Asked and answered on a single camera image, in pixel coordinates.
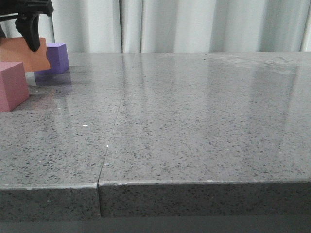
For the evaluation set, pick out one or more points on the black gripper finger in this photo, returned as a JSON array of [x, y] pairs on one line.
[[27, 25]]

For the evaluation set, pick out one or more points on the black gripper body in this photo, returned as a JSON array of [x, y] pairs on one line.
[[26, 6]]

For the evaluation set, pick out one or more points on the orange foam cube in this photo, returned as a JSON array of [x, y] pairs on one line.
[[17, 50]]

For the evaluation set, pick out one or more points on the purple foam cube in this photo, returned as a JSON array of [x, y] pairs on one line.
[[58, 58]]

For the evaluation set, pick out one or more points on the grey-green pleated curtain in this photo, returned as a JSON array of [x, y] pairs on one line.
[[179, 26]]

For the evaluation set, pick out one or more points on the red foam cube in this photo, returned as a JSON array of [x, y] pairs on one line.
[[13, 85]]

